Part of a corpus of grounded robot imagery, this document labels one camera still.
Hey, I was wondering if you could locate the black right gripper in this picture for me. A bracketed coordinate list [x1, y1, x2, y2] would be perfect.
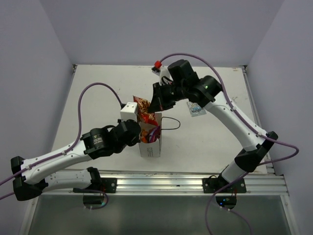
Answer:
[149, 80, 188, 112]

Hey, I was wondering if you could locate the red snack packet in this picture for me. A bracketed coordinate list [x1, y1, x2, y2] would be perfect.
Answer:
[133, 96, 158, 126]

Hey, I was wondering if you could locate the purple Fox's berries candy bag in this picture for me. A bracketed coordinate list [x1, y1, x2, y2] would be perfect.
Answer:
[147, 126, 161, 143]

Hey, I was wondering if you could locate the white paper coffee bag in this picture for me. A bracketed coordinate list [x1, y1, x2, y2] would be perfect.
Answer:
[139, 113, 181, 158]

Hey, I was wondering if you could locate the silver mints sachet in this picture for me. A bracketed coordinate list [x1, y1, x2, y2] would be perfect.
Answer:
[187, 101, 206, 117]

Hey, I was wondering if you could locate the orange Fox's fruits candy bag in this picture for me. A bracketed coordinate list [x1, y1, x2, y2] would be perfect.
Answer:
[140, 129, 149, 143]

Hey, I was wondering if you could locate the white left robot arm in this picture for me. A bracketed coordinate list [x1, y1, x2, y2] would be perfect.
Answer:
[11, 120, 141, 201]

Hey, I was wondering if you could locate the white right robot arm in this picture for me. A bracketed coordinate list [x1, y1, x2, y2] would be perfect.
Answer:
[148, 59, 278, 192]

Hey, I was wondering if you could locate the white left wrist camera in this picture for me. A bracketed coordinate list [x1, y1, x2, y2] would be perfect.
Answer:
[120, 102, 138, 122]

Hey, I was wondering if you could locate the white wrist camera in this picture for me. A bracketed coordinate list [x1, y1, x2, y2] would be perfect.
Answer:
[152, 61, 173, 86]
[120, 102, 138, 122]

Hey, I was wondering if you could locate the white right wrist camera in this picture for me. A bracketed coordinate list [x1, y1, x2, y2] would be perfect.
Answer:
[152, 61, 173, 86]

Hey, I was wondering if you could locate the aluminium rail frame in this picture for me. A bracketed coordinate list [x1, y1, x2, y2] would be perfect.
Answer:
[30, 171, 289, 196]

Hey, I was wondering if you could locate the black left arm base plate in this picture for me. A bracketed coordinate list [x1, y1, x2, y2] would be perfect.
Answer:
[73, 178, 117, 193]

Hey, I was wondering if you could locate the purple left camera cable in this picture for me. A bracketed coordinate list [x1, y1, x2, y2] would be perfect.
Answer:
[0, 82, 124, 186]

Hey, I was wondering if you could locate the purple camera cable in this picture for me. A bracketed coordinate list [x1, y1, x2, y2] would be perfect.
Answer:
[160, 53, 299, 169]
[0, 82, 124, 186]

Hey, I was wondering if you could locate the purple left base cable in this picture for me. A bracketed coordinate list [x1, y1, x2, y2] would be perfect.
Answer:
[0, 188, 109, 210]

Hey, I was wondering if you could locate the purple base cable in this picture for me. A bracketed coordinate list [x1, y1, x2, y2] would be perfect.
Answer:
[204, 171, 255, 235]
[0, 188, 109, 210]

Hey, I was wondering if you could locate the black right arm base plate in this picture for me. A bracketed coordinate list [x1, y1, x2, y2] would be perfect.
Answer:
[201, 174, 247, 193]

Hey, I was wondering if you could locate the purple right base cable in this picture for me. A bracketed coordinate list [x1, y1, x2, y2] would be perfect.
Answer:
[204, 171, 255, 235]

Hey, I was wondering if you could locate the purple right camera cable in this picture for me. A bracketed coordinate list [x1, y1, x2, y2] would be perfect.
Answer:
[160, 53, 299, 169]

